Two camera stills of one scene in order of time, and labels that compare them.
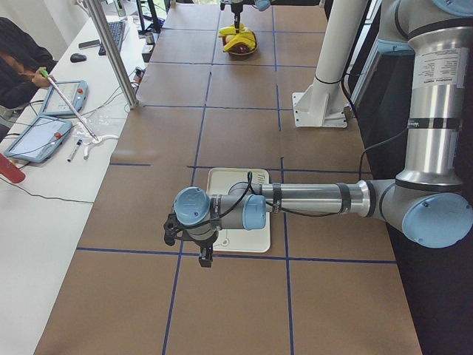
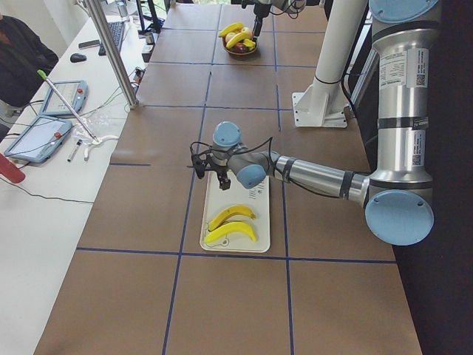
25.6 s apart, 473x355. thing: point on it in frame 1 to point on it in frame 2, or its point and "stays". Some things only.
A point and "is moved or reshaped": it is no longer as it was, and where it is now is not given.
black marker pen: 75,150 stays
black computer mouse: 77,58 stays
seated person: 21,57 stays
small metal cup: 149,38 stays
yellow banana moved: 237,39 is moved or reshaped
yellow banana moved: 230,30 is moved or reshaped
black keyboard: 117,29 stays
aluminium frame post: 113,52 stays
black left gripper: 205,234 to 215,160
